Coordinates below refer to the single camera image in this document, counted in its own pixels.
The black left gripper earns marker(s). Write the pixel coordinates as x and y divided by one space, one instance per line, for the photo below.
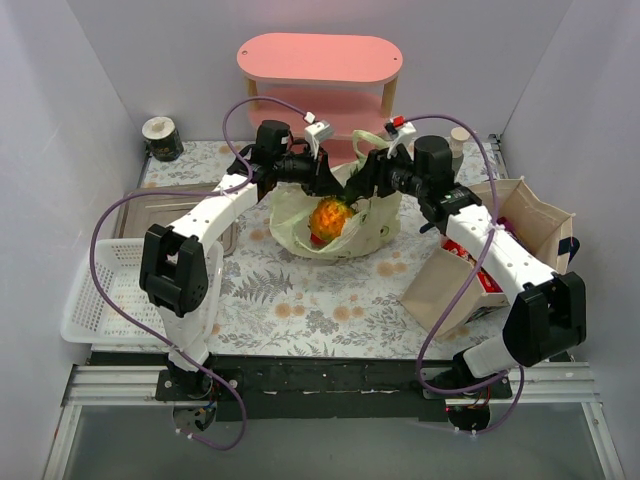
322 172

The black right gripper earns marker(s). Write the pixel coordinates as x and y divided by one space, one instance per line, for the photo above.
373 168

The toy pineapple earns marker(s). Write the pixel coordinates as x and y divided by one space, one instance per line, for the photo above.
329 217

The green plastic grocery bag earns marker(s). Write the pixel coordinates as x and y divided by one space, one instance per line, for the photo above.
376 224

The beige canvas tote bag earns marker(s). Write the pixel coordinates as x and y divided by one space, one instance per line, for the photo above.
542 246

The red toy apple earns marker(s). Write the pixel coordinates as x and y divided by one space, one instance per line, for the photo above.
318 241

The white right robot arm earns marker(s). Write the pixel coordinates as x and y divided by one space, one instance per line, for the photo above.
548 309

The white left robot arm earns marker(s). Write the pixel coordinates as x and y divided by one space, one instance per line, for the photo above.
174 266

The pink three-tier shelf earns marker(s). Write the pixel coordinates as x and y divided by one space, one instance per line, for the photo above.
348 80

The grey pump soap bottle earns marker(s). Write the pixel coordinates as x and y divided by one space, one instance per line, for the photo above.
459 136

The floral patterned table mat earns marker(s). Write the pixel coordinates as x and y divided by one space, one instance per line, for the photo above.
276 303

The purple snack package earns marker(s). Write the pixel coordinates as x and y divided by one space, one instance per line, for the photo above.
507 225

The stainless steel tray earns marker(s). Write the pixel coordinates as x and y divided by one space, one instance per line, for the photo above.
137 215

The white plastic basket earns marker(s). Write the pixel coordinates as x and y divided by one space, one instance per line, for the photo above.
88 319

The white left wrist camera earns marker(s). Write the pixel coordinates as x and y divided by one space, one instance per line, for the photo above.
318 132

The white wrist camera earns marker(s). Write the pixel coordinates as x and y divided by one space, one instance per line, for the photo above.
400 132
318 132

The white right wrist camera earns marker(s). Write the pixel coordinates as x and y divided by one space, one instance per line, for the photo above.
400 132

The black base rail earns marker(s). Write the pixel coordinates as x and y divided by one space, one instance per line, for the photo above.
324 388

